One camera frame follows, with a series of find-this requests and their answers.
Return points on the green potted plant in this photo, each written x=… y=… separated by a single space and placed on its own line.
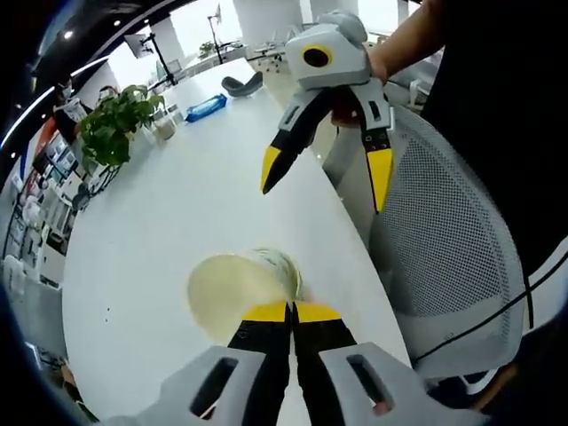
x=111 y=128

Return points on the person's black shirt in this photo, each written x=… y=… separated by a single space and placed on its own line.
x=497 y=133

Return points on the white mesh office chair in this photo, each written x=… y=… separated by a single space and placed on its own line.
x=444 y=244

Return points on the glass jar with beige contents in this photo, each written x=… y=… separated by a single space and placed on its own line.
x=174 y=113
x=164 y=128

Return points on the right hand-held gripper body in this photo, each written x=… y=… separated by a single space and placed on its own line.
x=346 y=49

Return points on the white paper cup green print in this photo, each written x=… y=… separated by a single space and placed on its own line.
x=222 y=288

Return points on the black camera tripod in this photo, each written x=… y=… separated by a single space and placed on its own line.
x=217 y=31

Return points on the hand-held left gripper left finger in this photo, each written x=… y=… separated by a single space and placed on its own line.
x=248 y=381

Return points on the person's right hand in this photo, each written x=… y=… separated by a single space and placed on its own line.
x=379 y=62

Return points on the white wall shelving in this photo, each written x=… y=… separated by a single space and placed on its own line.
x=40 y=199

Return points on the blue packet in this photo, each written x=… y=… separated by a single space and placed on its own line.
x=206 y=108

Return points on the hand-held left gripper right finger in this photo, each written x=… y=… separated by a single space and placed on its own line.
x=328 y=381

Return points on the dark grey chair headrest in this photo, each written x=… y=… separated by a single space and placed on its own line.
x=242 y=84

